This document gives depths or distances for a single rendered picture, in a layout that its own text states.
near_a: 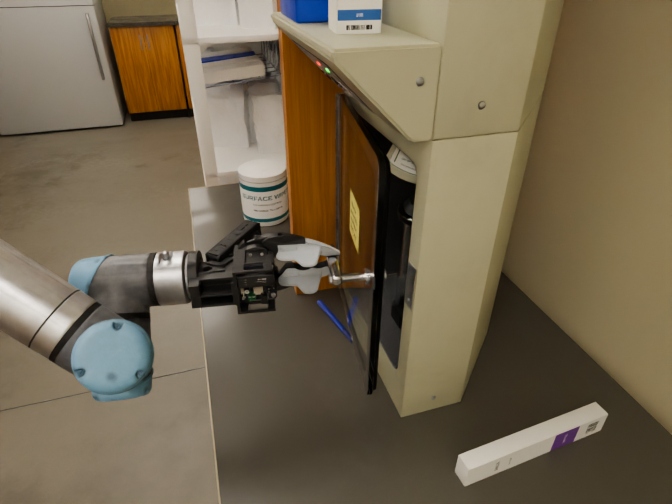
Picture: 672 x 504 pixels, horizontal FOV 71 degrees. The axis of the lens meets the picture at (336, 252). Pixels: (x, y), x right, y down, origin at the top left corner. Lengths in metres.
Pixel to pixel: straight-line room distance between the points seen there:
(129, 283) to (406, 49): 0.45
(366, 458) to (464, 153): 0.47
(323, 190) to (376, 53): 0.49
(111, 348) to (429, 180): 0.39
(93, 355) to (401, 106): 0.40
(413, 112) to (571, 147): 0.55
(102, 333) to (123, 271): 0.17
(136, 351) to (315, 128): 0.53
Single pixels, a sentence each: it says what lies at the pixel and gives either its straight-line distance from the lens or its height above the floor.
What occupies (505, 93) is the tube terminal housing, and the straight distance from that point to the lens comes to 0.57.
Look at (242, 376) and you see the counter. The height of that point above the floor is 0.94.
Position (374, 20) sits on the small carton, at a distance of 0.57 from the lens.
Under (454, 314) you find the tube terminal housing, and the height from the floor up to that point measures 1.14.
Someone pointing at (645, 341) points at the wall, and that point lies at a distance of 0.98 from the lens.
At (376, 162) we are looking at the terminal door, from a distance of 0.56.
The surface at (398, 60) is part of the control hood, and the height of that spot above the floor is 1.50.
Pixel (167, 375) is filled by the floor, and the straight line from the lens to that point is 2.28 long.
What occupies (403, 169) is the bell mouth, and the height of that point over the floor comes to 1.33.
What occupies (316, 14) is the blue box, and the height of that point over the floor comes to 1.52.
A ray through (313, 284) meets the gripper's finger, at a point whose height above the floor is 1.18.
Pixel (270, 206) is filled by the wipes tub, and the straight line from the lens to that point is 1.29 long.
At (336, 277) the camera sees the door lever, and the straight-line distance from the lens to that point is 0.65.
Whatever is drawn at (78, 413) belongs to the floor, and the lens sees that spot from 2.28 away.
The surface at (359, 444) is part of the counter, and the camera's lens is 0.79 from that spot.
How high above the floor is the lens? 1.59
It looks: 33 degrees down
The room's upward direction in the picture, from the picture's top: straight up
